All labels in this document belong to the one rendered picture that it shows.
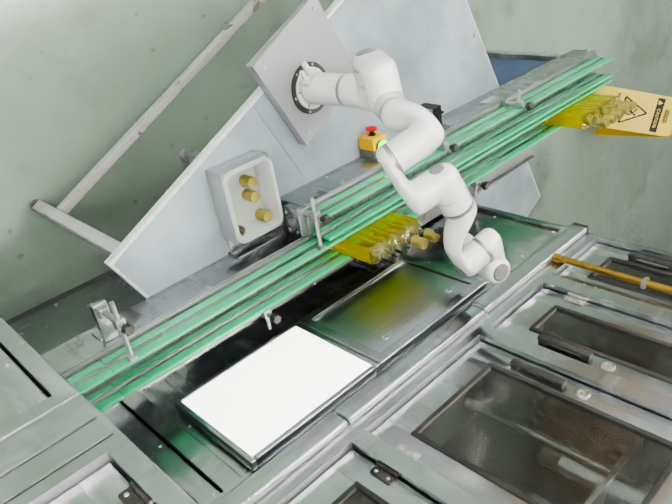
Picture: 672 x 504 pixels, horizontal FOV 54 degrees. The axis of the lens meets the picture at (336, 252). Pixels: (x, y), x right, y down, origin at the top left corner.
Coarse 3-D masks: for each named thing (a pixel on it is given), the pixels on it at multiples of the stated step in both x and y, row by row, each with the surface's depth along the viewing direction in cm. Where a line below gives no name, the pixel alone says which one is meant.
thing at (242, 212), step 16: (256, 160) 189; (224, 176) 183; (256, 176) 199; (272, 176) 194; (240, 192) 197; (272, 192) 198; (240, 208) 198; (256, 208) 202; (272, 208) 201; (240, 224) 200; (256, 224) 201; (272, 224) 200; (240, 240) 192
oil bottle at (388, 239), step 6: (366, 228) 209; (372, 228) 208; (360, 234) 207; (366, 234) 205; (372, 234) 205; (378, 234) 204; (384, 234) 203; (390, 234) 203; (378, 240) 202; (384, 240) 200; (390, 240) 200; (396, 240) 201; (390, 246) 200; (390, 252) 201
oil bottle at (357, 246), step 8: (344, 240) 205; (352, 240) 203; (360, 240) 203; (368, 240) 202; (376, 240) 201; (336, 248) 209; (344, 248) 206; (352, 248) 203; (360, 248) 200; (368, 248) 198; (376, 248) 197; (384, 248) 199; (352, 256) 205; (360, 256) 202; (368, 256) 199; (376, 256) 197
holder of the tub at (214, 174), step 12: (240, 156) 194; (252, 156) 192; (216, 168) 188; (228, 168) 187; (216, 180) 186; (216, 192) 189; (216, 204) 192; (228, 216) 190; (228, 228) 194; (228, 240) 197; (252, 240) 206; (264, 240) 205; (228, 252) 202; (240, 252) 200
